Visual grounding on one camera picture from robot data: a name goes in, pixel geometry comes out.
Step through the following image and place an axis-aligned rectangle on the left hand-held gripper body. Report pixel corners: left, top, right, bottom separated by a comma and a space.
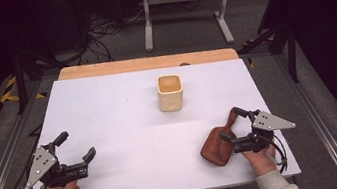
20, 137, 92, 189

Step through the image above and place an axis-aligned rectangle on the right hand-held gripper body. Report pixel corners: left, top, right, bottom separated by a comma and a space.
226, 104, 300, 158

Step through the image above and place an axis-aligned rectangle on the brown wooden hairbrush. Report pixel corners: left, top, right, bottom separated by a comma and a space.
194, 106, 246, 170

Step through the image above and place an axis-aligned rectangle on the cream square cup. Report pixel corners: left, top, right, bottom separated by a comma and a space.
154, 72, 188, 114

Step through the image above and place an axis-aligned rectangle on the person's right hand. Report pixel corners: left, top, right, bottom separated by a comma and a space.
240, 143, 280, 179

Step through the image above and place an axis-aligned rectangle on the white board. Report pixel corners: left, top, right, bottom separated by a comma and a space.
1, 46, 303, 189

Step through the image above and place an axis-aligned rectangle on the yellow black striped floor tape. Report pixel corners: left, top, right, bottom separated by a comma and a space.
0, 71, 47, 105
242, 36, 277, 71

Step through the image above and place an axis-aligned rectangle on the black metal stand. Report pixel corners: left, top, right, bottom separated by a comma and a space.
235, 18, 304, 91
8, 46, 68, 116

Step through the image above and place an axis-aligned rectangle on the wooden table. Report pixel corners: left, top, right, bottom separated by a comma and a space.
57, 42, 240, 86

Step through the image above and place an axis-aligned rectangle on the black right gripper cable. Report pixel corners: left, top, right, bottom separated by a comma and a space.
264, 131, 290, 174

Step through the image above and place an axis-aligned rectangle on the bundle of black floor cables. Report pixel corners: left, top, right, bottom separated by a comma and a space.
77, 6, 151, 65

